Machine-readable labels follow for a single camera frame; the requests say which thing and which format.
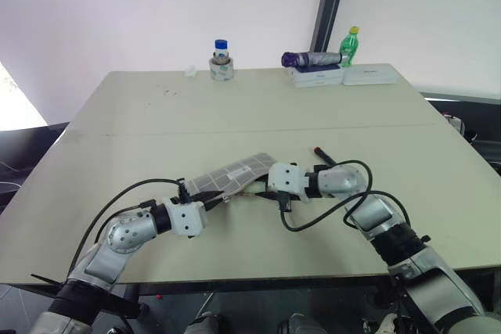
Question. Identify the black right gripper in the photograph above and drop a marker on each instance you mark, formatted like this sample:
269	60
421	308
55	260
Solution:
282	198

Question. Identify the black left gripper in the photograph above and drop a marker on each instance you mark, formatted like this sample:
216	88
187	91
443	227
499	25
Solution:
199	198

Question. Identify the grey grid pencil pouch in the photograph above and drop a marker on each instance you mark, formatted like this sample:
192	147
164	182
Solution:
231	174

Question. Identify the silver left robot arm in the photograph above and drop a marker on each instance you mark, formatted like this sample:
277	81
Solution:
125	236

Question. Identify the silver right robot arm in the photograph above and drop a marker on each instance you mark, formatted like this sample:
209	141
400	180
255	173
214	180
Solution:
375	212

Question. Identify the black marker with red cap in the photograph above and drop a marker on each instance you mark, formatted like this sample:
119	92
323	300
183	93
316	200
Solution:
324	156

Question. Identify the dark rounded shape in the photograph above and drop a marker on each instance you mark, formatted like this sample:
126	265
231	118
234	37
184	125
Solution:
303	323
207	323

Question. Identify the white printed tape roll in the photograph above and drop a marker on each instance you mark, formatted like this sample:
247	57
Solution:
222	71

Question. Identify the small crumpled white paper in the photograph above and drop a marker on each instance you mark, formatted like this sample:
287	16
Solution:
191	72

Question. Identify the white box with blue lid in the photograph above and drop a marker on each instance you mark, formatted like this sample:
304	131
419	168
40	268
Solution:
317	76

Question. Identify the folded purple grey umbrella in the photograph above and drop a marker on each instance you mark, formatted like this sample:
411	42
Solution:
311	59

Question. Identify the clear bottle with blue cap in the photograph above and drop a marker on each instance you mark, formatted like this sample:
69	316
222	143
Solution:
220	51

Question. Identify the flat white box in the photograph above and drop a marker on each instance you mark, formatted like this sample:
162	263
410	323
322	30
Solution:
368	75

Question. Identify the green bottle with yellow cap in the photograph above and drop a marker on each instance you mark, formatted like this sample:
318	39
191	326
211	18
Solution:
348	47

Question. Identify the dark grey window pillar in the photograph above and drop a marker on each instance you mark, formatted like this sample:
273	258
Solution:
329	7

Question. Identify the dark cluttered side desk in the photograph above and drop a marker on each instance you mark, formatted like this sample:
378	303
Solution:
469	130

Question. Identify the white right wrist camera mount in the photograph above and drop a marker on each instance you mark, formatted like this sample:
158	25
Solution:
286	180

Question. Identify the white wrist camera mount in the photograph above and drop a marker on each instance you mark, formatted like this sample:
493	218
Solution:
286	180
187	218

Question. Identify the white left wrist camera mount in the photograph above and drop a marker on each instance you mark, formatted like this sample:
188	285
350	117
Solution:
187	218

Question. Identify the black metal table frame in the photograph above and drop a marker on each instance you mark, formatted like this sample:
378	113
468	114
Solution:
235	289

